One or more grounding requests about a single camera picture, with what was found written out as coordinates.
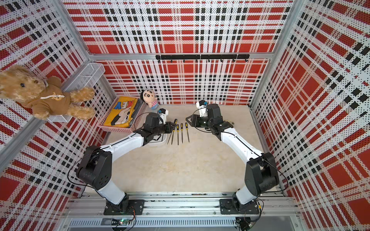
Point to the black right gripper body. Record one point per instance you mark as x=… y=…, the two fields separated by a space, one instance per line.
x=202 y=122

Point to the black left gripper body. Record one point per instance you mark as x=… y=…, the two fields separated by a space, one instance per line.
x=162 y=128

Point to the white plastic storage box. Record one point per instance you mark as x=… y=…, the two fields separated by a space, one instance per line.
x=158 y=140

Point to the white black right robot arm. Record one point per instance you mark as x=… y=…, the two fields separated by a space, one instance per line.
x=261 y=173

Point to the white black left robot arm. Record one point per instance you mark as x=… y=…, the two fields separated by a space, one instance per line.
x=95 y=168

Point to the grey yellow plush ball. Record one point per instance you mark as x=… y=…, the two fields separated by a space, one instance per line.
x=230 y=122

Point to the cartoon boy doll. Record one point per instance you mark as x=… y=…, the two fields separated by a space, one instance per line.
x=149 y=97

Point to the pink perforated basket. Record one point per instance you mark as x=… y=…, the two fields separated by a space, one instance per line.
x=139 y=111

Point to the yellow printed cloth bag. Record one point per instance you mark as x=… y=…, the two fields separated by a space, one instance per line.
x=122 y=112

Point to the green circuit board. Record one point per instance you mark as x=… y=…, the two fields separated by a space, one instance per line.
x=121 y=222

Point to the brown teddy bear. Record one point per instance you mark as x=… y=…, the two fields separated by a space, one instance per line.
x=44 y=97

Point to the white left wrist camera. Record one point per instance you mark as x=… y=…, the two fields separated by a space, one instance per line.
x=163 y=113

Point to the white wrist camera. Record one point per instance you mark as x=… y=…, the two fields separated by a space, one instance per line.
x=163 y=113
x=202 y=108

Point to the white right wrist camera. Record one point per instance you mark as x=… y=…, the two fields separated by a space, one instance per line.
x=202 y=108

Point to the black wall hook rail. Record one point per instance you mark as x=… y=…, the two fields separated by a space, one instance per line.
x=203 y=57

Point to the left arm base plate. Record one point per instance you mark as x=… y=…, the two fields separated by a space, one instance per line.
x=121 y=204

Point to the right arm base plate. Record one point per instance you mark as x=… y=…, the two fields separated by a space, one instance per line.
x=233 y=207

